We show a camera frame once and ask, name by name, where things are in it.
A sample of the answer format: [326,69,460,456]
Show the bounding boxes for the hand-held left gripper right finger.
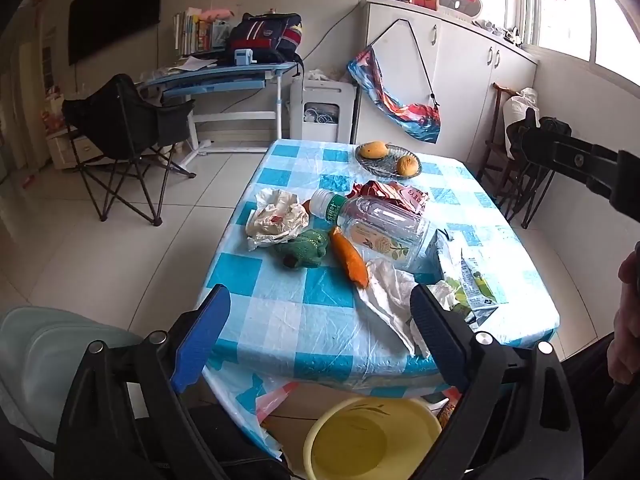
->
[409,284,581,480]

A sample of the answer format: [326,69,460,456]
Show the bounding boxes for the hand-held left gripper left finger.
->
[54,284,232,480]

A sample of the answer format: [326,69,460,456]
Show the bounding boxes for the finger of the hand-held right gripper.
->
[519,129,640,222]

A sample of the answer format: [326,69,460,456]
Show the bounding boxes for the green white drink carton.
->
[435,229,501,326]

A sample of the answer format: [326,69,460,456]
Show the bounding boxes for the white tissue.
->
[356,259,451,358]

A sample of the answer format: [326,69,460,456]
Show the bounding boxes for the orange carrot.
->
[330,226,371,289]

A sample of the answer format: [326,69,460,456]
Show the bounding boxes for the clear plastic bottle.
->
[310,189,431,271]

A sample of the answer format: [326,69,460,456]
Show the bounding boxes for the yellow plastic basin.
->
[302,397,443,480]

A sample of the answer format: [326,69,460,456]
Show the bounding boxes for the green knitted toy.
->
[274,229,331,268]

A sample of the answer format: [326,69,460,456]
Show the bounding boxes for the red snack wrapper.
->
[347,180,432,216]

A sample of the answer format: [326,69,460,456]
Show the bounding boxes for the white paper wrapper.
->
[245,187,311,251]

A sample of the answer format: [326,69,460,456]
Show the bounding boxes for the person's right hand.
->
[611,242,640,387]

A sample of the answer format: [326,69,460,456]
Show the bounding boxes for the wooden chair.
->
[477,82,526,196]

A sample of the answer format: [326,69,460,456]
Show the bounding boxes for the red white plastic bag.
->
[255,382,301,426]

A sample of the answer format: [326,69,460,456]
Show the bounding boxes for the blue white checked tablecloth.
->
[197,139,561,411]

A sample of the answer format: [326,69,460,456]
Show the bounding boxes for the person's left leg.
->
[190,404,292,480]

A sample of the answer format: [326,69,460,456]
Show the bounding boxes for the person's leg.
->
[190,404,292,480]
[560,332,640,480]

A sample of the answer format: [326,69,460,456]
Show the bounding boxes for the white cabinet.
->
[357,0,541,166]

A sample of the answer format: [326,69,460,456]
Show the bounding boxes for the grey white shoes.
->
[472,17,526,48]

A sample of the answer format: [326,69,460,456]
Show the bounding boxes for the light green chair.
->
[0,306,146,480]

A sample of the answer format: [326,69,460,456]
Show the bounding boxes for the person's right leg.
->
[560,332,640,480]

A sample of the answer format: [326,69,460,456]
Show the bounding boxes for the colourful printed tote bag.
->
[347,19,443,145]

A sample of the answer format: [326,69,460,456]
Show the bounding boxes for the glass fruit plate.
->
[355,142,423,181]

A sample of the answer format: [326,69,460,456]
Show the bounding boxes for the white drawer unit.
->
[46,127,101,171]

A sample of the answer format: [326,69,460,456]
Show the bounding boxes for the black folding camp chair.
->
[62,74,197,227]

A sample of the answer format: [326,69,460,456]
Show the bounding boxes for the white plastic stool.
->
[290,79,357,143]

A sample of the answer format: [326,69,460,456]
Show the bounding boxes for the blue study desk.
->
[137,60,296,163]

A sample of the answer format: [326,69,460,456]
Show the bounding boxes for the papers on desk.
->
[172,57,218,72]

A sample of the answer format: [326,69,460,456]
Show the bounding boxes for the row of books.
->
[172,7,233,56]

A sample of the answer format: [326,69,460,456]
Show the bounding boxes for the dark striped backpack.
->
[227,12,305,66]

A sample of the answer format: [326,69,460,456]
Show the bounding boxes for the black wall television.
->
[67,0,166,66]

